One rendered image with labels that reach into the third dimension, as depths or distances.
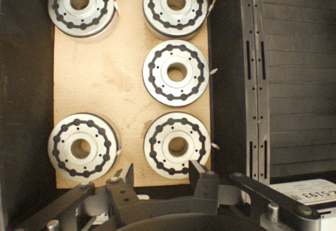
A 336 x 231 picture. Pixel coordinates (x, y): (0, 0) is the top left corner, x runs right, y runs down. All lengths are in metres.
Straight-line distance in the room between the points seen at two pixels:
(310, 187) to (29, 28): 0.48
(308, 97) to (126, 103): 0.34
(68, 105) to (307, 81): 0.44
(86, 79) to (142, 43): 0.11
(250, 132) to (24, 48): 0.30
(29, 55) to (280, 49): 0.41
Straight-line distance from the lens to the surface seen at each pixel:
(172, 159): 0.25
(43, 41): 0.32
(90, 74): 0.30
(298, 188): 0.34
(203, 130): 0.26
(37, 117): 0.29
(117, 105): 0.28
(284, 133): 0.37
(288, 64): 0.38
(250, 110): 0.21
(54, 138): 0.29
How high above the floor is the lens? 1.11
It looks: 85 degrees down
